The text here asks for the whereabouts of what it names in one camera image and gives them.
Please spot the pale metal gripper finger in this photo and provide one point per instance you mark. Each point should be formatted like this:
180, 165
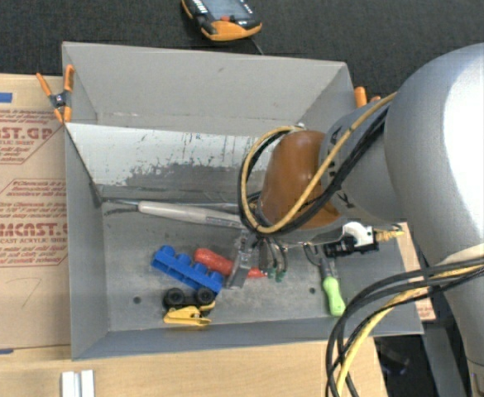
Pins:
238, 274

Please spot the red-orange toy carrot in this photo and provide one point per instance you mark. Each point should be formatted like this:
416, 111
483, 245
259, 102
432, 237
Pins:
212, 259

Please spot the blue toy building brick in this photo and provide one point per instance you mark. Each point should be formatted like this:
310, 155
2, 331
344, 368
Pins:
183, 269

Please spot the yellow toy car, black wheels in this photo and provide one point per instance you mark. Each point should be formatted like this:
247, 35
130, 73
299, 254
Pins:
183, 316

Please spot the grey and white pen tool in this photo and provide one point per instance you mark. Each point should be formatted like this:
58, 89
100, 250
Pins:
171, 210

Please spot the grey metal bin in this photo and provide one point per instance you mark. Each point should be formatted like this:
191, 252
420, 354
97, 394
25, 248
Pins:
150, 238

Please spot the brown cardboard board, red print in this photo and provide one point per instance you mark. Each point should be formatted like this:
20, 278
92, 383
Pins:
22, 288

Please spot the black cylinder on white bracket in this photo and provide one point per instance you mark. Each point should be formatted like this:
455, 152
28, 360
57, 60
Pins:
355, 240

